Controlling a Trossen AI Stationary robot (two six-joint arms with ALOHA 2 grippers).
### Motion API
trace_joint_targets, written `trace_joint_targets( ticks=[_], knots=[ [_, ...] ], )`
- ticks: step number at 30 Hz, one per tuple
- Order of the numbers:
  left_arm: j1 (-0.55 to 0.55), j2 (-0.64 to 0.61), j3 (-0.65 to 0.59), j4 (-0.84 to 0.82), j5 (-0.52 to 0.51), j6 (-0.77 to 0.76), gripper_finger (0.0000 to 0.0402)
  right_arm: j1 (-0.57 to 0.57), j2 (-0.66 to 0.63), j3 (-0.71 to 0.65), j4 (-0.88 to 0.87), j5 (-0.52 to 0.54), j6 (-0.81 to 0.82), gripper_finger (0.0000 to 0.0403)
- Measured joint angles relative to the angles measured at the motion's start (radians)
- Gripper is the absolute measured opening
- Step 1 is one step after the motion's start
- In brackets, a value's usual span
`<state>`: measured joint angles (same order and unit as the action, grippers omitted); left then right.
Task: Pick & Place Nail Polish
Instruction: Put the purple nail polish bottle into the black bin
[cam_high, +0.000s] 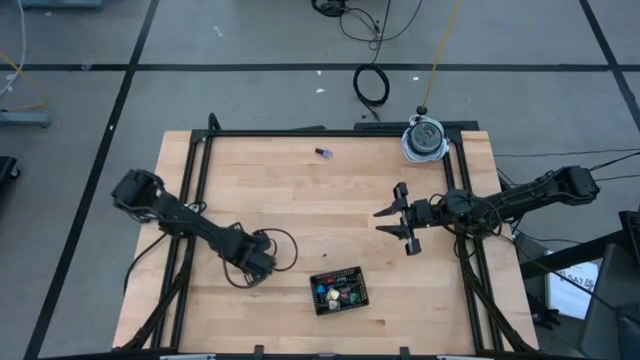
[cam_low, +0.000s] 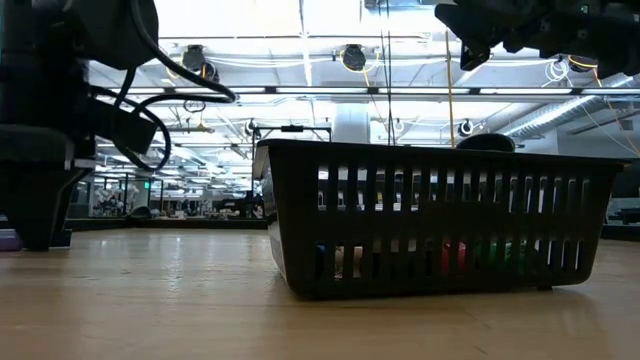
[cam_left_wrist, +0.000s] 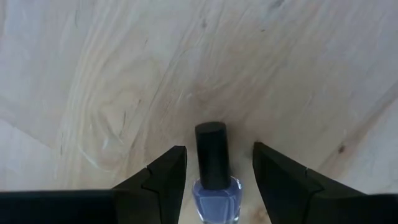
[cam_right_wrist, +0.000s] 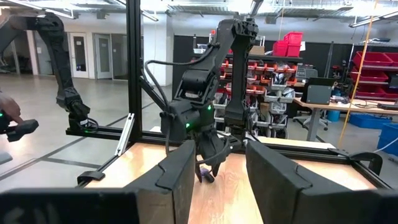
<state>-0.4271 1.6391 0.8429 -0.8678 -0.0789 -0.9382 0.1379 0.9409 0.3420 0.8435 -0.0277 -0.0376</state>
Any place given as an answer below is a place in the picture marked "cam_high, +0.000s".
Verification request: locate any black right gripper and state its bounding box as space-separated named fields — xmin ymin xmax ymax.
xmin=373 ymin=181 xmax=436 ymax=257

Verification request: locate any black slotted plastic basket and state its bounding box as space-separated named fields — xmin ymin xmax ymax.
xmin=308 ymin=265 xmax=371 ymax=316

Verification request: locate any black diagonal beam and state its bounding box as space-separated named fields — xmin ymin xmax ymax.
xmin=519 ymin=230 xmax=631 ymax=280

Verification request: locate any white paper sign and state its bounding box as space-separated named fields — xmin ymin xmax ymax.
xmin=544 ymin=260 xmax=600 ymax=321

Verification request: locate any dark grey chair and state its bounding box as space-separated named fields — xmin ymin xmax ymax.
xmin=577 ymin=243 xmax=640 ymax=360

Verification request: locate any black crate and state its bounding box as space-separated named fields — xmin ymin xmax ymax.
xmin=618 ymin=209 xmax=640 ymax=254

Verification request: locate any black floor object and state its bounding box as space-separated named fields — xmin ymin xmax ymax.
xmin=0 ymin=155 xmax=21 ymax=184

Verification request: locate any grey table foot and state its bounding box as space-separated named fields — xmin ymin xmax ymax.
xmin=19 ymin=0 xmax=106 ymax=10
xmin=0 ymin=110 xmax=53 ymax=129

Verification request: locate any black left camera cable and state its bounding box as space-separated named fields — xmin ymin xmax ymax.
xmin=222 ymin=227 xmax=300 ymax=290

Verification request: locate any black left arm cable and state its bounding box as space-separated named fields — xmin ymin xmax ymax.
xmin=123 ymin=232 xmax=169 ymax=296

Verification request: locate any black aluminium rig frame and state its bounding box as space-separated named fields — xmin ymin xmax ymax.
xmin=113 ymin=112 xmax=539 ymax=354

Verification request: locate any coiled black floor cable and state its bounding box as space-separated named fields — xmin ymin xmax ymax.
xmin=352 ymin=63 xmax=392 ymax=123

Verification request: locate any yellow hanging cord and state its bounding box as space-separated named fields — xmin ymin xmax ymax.
xmin=421 ymin=0 xmax=464 ymax=115

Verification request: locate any long black floor cable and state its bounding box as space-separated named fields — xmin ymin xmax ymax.
xmin=338 ymin=0 xmax=426 ymax=66

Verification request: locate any thin black floor cable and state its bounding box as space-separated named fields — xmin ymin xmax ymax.
xmin=494 ymin=147 xmax=640 ymax=159
xmin=589 ymin=151 xmax=640 ymax=184

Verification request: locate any black cable bundle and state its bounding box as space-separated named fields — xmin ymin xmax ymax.
xmin=310 ymin=0 xmax=350 ymax=19

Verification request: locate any orange floor cable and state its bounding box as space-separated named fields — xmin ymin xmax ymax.
xmin=0 ymin=49 xmax=51 ymax=113

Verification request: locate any white floor cable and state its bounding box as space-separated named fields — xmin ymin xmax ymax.
xmin=0 ymin=0 xmax=27 ymax=99

